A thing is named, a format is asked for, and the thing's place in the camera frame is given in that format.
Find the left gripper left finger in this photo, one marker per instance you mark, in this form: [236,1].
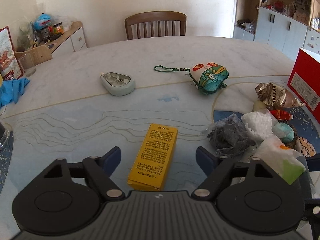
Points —
[96,172]

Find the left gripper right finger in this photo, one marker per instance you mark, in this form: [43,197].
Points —
[220,172]

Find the yellow cardboard box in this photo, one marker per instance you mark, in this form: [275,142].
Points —
[150,169]

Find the white printed plastic bag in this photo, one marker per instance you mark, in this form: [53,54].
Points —
[281,159]

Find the teal round ball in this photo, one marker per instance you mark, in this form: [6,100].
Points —
[284,132]

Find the green embroidered sachet pouch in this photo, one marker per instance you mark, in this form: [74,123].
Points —
[208,78]

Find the dark contents plastic bag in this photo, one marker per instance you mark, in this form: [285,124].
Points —
[229,137]

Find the white crumpled plastic bag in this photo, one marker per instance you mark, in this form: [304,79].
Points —
[259,124]

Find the small red packet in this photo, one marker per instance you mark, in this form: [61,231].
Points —
[281,115]

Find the pale green oval case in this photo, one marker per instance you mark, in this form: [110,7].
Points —
[118,84]

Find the gold foil snack bag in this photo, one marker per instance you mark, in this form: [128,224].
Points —
[276,97]

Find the blue rubber glove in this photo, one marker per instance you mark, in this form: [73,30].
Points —
[12,90]

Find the red cardboard storage box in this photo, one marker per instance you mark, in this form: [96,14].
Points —
[304,80]

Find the clear drinking glass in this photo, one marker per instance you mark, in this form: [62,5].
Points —
[27,65]

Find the wooden chair back left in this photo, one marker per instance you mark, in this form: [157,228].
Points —
[38,55]

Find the white wooden sideboard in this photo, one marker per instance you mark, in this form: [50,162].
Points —
[71,41]

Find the red white paper bag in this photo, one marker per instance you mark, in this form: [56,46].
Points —
[10,67]

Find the wooden dining chair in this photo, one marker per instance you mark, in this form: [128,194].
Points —
[155,24]

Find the white wall cabinet unit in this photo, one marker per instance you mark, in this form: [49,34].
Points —
[286,25]

